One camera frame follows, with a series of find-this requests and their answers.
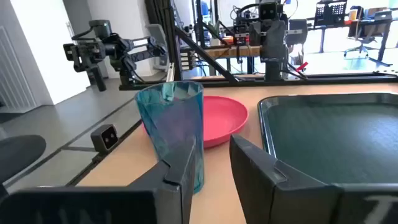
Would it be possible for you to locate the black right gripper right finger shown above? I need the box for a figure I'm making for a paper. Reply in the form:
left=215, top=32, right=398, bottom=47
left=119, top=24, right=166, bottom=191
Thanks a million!
left=229, top=134, right=340, bottom=224

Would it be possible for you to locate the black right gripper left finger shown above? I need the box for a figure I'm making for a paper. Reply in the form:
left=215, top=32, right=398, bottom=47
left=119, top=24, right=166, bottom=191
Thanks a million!
left=129, top=135, right=197, bottom=224

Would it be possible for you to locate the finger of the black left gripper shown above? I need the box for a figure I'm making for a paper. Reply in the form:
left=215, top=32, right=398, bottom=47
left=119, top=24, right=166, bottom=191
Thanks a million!
left=261, top=21, right=287, bottom=60
left=248, top=21, right=262, bottom=47

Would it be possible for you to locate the blue faceted plastic cup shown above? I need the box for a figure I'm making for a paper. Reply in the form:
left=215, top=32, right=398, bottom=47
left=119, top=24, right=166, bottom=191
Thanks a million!
left=134, top=80, right=205, bottom=194

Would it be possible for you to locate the dark green serving tray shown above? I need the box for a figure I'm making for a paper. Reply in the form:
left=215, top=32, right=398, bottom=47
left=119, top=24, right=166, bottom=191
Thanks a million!
left=257, top=92, right=398, bottom=187

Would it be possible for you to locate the red round plate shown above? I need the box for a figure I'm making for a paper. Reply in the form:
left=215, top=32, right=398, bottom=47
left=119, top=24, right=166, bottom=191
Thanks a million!
left=141, top=95, right=249, bottom=149

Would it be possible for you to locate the wooden desk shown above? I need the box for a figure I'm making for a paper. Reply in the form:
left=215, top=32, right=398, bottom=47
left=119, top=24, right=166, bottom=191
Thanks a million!
left=203, top=45, right=262, bottom=60

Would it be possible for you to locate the black box with white labels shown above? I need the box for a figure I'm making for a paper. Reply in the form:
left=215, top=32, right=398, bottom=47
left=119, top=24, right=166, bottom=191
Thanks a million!
left=179, top=50, right=196, bottom=72

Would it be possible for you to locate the black office chair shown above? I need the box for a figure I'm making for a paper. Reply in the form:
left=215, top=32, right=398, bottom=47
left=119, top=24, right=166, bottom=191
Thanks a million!
left=343, top=6, right=376, bottom=60

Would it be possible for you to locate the black desk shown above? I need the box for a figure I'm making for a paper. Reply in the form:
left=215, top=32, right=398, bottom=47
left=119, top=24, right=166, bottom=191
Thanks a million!
left=312, top=0, right=394, bottom=68

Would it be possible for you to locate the black office chair seat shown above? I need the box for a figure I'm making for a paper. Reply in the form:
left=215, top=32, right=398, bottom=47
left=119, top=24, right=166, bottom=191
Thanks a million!
left=0, top=134, right=47, bottom=194

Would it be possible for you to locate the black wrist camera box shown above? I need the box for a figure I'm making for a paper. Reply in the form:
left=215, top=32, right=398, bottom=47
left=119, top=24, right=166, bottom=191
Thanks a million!
left=259, top=1, right=278, bottom=21

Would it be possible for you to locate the black diagonal frame strut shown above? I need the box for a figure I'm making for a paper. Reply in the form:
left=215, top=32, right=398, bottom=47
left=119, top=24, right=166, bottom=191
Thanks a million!
left=174, top=26, right=240, bottom=84

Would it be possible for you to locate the black frame post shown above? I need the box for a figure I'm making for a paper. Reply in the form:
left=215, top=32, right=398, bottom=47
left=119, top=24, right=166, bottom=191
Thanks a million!
left=154, top=0, right=183, bottom=82

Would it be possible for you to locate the black table end rail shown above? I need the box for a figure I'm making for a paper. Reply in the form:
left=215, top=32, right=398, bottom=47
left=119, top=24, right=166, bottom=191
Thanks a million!
left=119, top=72, right=398, bottom=91

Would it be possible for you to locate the small black table camera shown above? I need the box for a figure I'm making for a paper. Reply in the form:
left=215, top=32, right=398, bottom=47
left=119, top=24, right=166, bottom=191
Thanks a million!
left=90, top=123, right=119, bottom=153

